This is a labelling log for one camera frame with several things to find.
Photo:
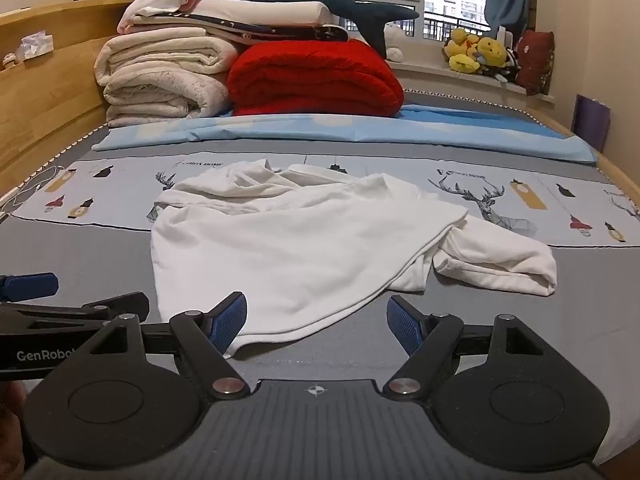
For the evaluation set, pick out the window sill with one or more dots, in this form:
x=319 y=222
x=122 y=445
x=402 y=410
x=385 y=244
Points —
x=450 y=82

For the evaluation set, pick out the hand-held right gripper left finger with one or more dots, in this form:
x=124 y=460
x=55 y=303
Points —
x=230 y=322

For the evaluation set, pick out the tissue pack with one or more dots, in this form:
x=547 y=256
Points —
x=35 y=46

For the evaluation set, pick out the yellow plush toy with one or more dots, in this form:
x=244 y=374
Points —
x=492 y=55
x=462 y=52

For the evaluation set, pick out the red folded blanket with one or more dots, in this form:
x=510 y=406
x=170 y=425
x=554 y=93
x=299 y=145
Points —
x=315 y=80

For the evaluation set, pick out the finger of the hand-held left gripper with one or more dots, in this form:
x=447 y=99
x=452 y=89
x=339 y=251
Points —
x=30 y=286
x=120 y=305

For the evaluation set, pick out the deer printed bed sheet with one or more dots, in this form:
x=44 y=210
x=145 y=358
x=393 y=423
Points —
x=500 y=180

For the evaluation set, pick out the dark patterned folded sheet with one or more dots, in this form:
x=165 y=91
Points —
x=280 y=31

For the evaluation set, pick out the cream fleece folded blanket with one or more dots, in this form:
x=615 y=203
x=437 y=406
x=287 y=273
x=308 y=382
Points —
x=160 y=97

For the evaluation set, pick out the grey bed sheet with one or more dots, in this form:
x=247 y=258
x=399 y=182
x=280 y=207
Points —
x=100 y=270

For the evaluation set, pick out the light blue sheet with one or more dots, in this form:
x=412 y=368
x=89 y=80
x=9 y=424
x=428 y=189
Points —
x=300 y=132

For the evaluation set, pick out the white garment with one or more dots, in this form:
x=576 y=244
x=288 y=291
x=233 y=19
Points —
x=300 y=240

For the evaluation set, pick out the white plush toy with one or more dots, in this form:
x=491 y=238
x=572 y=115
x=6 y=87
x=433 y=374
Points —
x=395 y=40

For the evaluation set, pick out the white pillow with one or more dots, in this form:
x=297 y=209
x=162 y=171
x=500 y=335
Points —
x=260 y=10

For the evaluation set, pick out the purple box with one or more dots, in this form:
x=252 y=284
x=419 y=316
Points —
x=591 y=122

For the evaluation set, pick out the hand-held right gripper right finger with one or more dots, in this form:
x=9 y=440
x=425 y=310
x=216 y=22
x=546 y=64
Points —
x=405 y=325

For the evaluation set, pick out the dark red pillow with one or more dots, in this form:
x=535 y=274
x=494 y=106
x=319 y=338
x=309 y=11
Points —
x=535 y=62

